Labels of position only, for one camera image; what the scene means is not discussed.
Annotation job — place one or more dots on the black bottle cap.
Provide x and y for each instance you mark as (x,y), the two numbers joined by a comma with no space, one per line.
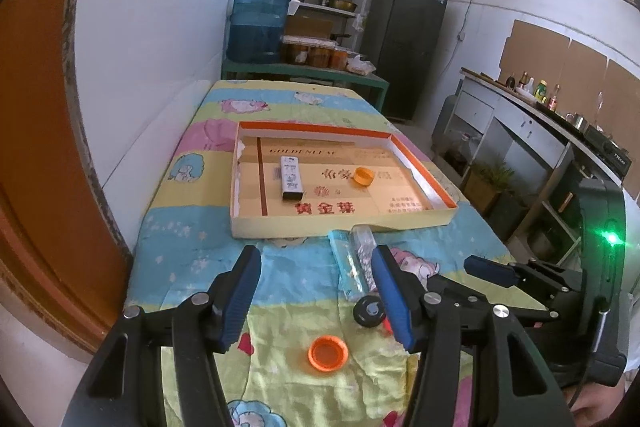
(369,311)

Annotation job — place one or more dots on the red bottle cap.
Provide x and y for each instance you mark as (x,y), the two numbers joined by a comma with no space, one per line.
(387,326)

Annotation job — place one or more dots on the white black small box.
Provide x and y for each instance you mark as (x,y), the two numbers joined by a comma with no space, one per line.
(291,179)

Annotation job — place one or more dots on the teal floral box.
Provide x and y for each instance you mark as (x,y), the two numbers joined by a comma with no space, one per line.
(350,279)

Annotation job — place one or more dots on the orange bottle cap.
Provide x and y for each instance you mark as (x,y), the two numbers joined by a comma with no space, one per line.
(363,176)
(327,354)

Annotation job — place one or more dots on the black gas stove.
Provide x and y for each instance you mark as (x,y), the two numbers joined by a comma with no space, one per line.
(614,157)

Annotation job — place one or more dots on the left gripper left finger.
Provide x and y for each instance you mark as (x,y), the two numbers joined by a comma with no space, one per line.
(234,297)

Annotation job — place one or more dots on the floral lip product box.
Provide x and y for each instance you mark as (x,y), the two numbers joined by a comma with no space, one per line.
(363,244)

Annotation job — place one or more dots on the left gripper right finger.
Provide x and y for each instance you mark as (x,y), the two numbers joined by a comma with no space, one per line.
(402,298)

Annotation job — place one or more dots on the dark green refrigerator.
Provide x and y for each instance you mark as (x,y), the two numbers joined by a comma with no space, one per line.
(399,39)

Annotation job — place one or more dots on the person's hand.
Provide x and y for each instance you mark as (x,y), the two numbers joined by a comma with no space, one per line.
(597,405)

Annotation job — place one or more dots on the blue water jug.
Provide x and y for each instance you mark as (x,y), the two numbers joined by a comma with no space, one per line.
(256,30)

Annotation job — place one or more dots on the orange-rimmed cardboard tray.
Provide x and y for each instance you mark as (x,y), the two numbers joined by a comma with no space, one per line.
(403,196)

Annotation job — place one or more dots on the brown wooden door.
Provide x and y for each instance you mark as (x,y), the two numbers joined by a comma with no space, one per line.
(60,254)

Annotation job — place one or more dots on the white kitchen counter cabinet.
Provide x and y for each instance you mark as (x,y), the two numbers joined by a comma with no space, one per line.
(519,165)

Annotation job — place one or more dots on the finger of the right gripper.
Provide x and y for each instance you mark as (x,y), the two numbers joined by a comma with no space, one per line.
(491,271)

